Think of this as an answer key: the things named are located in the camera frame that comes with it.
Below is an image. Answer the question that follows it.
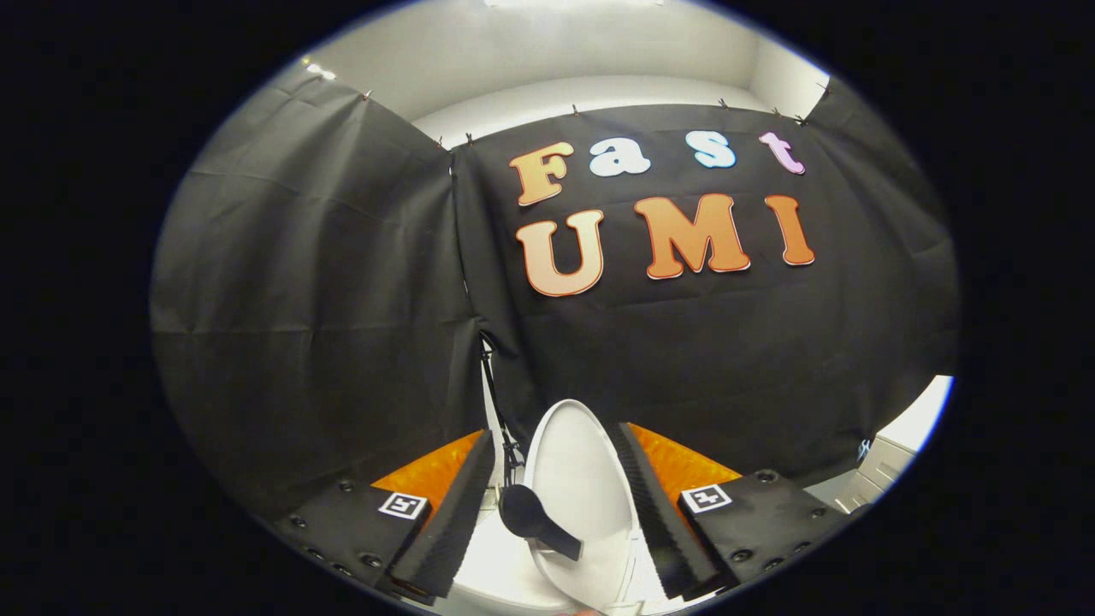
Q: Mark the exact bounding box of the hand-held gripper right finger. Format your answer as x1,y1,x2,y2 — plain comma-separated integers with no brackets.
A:
609,421,856,601

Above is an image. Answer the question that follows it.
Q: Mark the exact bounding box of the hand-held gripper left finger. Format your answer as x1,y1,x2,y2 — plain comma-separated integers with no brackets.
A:
274,429,497,601

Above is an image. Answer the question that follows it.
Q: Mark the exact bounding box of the black lid lifter handle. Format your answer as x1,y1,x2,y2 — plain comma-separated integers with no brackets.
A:
500,483,584,562

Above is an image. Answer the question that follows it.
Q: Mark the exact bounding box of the white toilet lid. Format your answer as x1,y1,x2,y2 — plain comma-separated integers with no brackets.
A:
522,399,641,610

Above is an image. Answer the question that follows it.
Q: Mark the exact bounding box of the white toilet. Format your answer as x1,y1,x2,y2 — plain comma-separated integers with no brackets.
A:
452,483,681,615

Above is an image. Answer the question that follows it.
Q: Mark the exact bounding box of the white drawer cabinet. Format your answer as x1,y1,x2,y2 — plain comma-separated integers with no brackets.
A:
804,375,956,516

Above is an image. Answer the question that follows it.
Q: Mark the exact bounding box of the black backdrop cloth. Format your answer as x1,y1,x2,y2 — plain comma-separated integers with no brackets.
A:
150,73,961,524

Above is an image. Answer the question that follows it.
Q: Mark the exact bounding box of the ceiling light panel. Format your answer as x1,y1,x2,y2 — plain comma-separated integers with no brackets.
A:
483,0,666,9

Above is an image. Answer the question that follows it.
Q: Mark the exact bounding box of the black cable behind toilet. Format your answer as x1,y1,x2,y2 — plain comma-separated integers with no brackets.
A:
477,332,524,490

